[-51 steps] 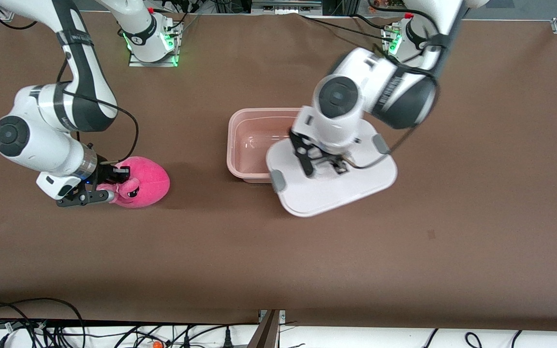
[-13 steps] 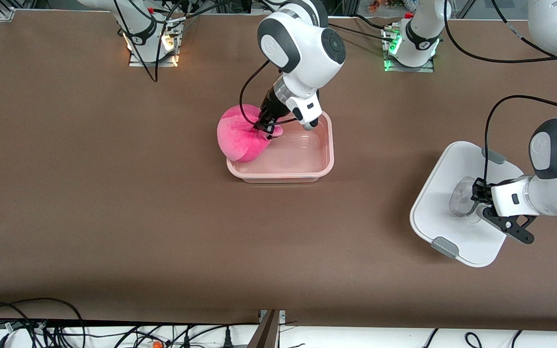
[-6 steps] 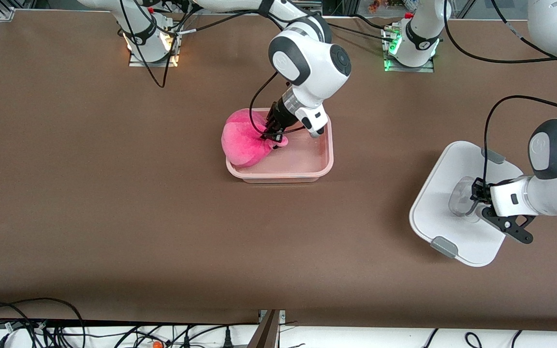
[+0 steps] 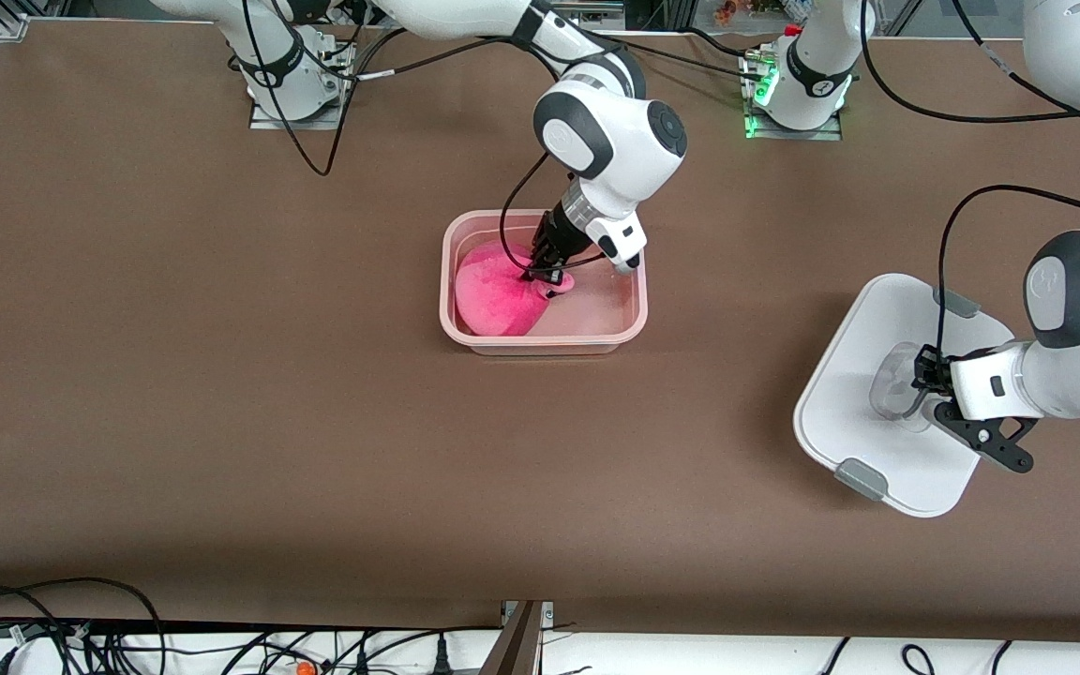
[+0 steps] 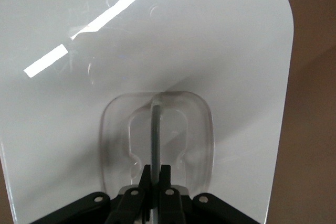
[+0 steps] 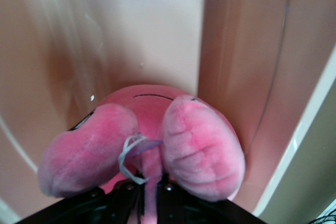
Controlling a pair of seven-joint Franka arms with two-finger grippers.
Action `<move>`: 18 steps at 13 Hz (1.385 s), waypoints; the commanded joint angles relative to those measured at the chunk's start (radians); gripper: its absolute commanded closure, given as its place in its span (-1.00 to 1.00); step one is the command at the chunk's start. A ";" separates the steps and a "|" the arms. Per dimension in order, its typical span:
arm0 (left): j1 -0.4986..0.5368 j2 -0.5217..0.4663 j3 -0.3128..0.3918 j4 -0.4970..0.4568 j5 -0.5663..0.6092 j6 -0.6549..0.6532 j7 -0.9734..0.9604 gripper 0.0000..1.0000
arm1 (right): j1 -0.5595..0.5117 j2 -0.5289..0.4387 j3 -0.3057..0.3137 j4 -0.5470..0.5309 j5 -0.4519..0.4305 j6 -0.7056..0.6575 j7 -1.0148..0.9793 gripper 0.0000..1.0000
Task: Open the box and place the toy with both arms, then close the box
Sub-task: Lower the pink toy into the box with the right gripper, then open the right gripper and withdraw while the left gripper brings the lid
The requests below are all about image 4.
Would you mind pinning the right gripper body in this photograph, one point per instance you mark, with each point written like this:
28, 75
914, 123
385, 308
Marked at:
553, 243

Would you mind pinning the pink plush toy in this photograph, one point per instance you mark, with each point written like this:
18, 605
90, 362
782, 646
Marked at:
498, 300

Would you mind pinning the white box lid grey latches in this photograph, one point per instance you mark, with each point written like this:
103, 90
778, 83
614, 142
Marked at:
868, 412

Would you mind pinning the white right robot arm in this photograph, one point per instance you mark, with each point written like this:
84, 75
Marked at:
615, 141

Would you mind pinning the pink plastic box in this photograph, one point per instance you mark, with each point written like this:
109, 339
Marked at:
596, 342

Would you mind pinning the brown table mat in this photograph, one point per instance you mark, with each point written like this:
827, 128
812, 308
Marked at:
596, 469

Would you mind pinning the grey metal device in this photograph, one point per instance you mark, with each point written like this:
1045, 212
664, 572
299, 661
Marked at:
596, 9

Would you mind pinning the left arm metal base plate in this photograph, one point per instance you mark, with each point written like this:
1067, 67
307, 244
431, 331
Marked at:
831, 134

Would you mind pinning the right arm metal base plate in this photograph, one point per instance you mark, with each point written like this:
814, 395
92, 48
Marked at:
263, 120

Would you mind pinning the aluminium profile post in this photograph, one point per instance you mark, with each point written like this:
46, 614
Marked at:
517, 642

